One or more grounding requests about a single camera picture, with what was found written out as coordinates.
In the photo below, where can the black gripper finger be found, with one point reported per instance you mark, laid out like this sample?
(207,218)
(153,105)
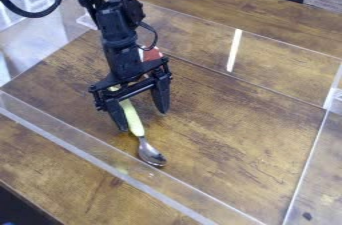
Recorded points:
(160,93)
(116,114)

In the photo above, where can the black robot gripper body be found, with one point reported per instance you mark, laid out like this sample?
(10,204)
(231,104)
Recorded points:
(129,76)

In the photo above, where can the green handled metal spoon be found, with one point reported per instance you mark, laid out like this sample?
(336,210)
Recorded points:
(147,152)

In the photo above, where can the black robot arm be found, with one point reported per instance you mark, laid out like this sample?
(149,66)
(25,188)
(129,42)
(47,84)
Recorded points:
(117,18)

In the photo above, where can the red and white toy mushroom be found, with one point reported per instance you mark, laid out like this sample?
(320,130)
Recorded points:
(149,55)

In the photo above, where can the clear acrylic triangle bracket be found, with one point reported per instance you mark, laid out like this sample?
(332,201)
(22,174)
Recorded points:
(87,21)

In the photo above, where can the clear acrylic enclosure wall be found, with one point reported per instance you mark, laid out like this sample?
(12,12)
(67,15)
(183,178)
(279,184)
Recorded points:
(251,136)

